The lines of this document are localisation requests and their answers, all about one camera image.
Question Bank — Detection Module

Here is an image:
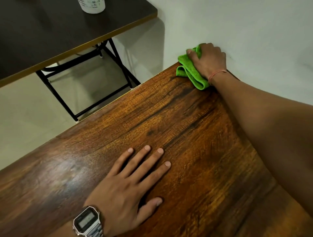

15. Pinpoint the person's left hand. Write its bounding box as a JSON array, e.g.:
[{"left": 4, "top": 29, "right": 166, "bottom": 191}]
[{"left": 84, "top": 145, "right": 172, "bottom": 237}]

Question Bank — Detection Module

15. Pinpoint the person's right hand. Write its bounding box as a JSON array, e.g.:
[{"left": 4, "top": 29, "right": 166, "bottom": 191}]
[{"left": 186, "top": 43, "right": 227, "bottom": 81}]

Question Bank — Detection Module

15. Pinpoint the green microfiber cloth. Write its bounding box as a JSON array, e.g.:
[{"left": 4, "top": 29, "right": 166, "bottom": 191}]
[{"left": 176, "top": 45, "right": 211, "bottom": 91}]

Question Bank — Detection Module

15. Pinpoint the person's right forearm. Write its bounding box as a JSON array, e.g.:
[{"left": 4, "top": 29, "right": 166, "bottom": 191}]
[{"left": 210, "top": 71, "right": 313, "bottom": 218}]

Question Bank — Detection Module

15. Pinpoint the person's left forearm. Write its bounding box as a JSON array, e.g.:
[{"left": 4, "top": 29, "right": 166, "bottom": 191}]
[{"left": 48, "top": 220, "right": 78, "bottom": 237}]

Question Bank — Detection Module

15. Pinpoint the silver digital wristwatch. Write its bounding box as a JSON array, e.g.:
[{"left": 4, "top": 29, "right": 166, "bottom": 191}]
[{"left": 73, "top": 206, "right": 104, "bottom": 237}]

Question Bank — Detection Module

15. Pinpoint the white printed cup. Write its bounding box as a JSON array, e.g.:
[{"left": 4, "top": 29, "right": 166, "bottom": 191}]
[{"left": 78, "top": 0, "right": 106, "bottom": 14}]

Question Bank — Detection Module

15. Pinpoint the red string bracelet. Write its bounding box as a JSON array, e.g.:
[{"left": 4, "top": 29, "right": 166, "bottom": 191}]
[{"left": 208, "top": 70, "right": 228, "bottom": 85}]

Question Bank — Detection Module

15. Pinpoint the dark folding table black frame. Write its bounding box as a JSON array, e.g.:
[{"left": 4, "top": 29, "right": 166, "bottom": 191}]
[{"left": 0, "top": 0, "right": 158, "bottom": 122}]

